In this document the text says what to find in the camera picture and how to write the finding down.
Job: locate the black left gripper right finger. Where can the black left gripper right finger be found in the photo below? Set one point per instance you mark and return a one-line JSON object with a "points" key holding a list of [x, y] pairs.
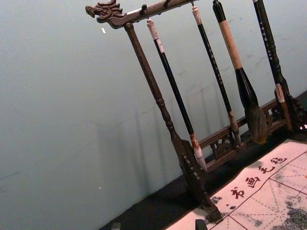
{"points": [[200, 225]]}

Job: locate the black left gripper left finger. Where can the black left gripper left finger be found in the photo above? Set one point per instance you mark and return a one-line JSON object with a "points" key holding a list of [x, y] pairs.
{"points": [[116, 226]]}

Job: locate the black table cloth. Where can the black table cloth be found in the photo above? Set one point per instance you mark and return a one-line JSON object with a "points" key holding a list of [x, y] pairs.
{"points": [[163, 198]]}

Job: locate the white calligraphy practice mat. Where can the white calligraphy practice mat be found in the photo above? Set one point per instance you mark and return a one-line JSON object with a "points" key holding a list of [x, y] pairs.
{"points": [[263, 198]]}

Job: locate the thin black white-capped brush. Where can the thin black white-capped brush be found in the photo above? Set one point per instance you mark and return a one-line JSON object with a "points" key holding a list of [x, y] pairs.
{"points": [[172, 88]]}

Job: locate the dark wooden dragon brush rack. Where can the dark wooden dragon brush rack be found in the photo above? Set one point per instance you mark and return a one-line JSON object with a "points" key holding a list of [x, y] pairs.
{"points": [[144, 67]]}

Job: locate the thin black brown-tipped brush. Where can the thin black brown-tipped brush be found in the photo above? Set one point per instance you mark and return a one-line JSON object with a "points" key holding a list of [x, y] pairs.
{"points": [[213, 60]]}

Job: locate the black brush with white ferrule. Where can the black brush with white ferrule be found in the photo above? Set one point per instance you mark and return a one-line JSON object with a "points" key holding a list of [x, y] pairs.
{"points": [[263, 31]]}

